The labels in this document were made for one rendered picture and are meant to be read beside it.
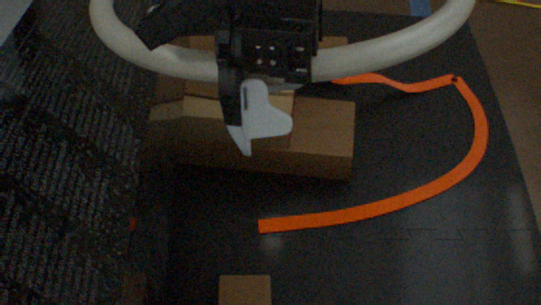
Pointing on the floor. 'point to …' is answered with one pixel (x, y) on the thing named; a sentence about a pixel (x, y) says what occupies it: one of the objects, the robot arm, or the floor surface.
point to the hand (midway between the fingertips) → (246, 125)
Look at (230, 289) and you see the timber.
